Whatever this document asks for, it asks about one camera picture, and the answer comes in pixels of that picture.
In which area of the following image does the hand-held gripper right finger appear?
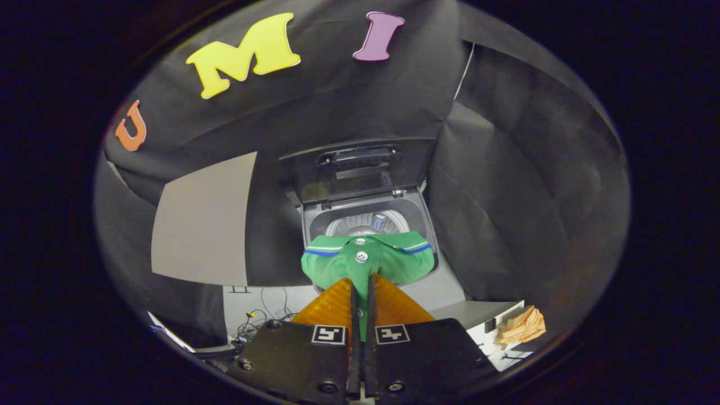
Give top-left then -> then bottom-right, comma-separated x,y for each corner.
363,273 -> 498,401

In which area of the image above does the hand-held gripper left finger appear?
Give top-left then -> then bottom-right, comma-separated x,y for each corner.
228,277 -> 361,403

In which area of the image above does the green polo shirt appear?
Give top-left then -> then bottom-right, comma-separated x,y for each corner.
301,231 -> 437,341

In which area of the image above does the grey washing machine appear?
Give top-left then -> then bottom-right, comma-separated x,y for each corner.
292,188 -> 440,293

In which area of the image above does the white low platform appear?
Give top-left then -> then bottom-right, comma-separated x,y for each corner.
430,300 -> 528,372

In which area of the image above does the orange crumpled cloth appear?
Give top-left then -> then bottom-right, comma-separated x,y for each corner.
495,305 -> 546,345

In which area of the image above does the white and blue panel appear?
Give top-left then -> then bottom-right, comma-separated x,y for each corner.
147,311 -> 196,354

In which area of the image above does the grey cabinet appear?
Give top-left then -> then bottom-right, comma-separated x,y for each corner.
151,151 -> 316,287

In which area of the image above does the black backdrop cloth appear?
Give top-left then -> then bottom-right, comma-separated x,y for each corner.
94,0 -> 631,349

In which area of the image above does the tangle of thin cables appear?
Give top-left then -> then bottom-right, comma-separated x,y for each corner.
228,287 -> 307,339

